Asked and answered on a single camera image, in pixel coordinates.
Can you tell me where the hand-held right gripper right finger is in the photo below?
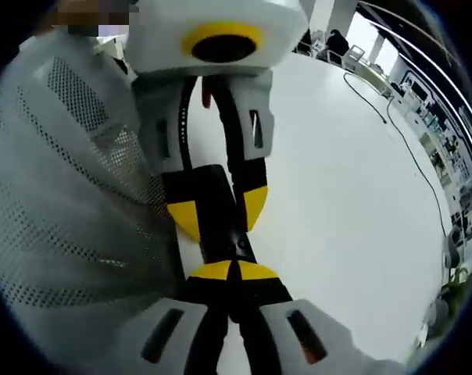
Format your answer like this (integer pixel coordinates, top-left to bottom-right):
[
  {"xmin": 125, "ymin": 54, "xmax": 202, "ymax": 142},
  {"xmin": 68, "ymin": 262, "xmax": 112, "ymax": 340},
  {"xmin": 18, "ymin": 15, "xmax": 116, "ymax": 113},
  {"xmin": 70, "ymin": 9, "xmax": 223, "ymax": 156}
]
[{"xmin": 235, "ymin": 260, "xmax": 402, "ymax": 375}]

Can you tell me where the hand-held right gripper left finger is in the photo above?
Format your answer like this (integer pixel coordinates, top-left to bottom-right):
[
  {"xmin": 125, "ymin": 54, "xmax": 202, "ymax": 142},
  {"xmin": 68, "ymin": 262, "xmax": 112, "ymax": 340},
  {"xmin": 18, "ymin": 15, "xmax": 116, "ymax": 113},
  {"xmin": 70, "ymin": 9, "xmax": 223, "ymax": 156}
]
[{"xmin": 114, "ymin": 260, "xmax": 238, "ymax": 375}]

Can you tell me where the black remote control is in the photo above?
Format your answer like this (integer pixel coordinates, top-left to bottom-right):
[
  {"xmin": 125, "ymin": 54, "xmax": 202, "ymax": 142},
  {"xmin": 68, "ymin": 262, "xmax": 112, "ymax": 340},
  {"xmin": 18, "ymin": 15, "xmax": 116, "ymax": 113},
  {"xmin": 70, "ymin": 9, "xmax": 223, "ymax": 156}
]
[{"xmin": 188, "ymin": 163, "xmax": 259, "ymax": 267}]

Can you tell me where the white office chair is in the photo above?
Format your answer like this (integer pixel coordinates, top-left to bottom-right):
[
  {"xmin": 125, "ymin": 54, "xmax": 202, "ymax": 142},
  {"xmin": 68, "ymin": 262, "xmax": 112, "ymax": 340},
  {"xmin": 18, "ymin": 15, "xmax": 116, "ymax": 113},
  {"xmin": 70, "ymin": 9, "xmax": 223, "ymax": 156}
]
[{"xmin": 344, "ymin": 44, "xmax": 367, "ymax": 72}]

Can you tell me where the potted green plant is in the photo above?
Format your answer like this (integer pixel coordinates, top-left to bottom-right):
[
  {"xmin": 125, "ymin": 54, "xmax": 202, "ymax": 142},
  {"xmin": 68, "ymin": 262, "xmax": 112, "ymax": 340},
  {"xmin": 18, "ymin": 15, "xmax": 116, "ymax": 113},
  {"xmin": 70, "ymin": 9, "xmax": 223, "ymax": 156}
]
[{"xmin": 442, "ymin": 266, "xmax": 472, "ymax": 305}]

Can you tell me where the black cable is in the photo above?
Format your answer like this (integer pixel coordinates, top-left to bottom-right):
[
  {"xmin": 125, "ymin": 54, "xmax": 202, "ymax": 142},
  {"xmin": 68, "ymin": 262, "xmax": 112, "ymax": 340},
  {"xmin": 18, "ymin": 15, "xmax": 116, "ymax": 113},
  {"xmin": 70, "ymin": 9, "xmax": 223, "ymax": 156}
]
[{"xmin": 342, "ymin": 71, "xmax": 449, "ymax": 236}]

